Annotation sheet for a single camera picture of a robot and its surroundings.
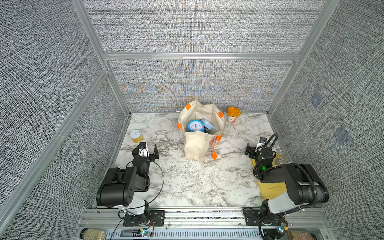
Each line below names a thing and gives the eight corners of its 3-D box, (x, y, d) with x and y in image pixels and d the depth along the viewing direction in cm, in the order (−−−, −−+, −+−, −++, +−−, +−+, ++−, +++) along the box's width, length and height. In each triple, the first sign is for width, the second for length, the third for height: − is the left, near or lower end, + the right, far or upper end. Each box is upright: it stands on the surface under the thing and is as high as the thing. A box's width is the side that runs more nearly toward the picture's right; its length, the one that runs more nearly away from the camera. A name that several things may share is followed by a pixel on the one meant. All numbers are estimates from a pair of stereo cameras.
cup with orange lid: (227, 123, 113) (229, 115, 106) (225, 114, 120) (227, 106, 113) (239, 123, 113) (242, 115, 106) (236, 114, 120) (239, 106, 113)
